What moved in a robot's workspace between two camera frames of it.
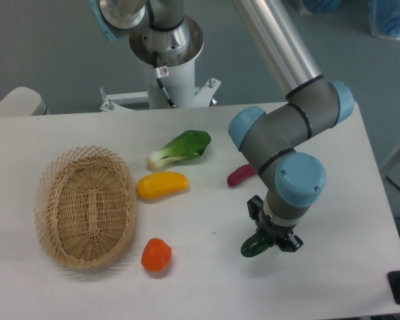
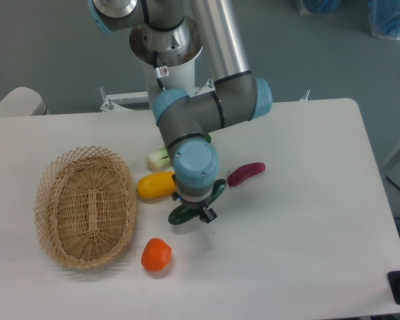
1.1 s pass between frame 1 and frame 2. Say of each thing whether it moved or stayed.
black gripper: moved
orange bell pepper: stayed
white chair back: stayed
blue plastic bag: stayed
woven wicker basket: stayed
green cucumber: moved
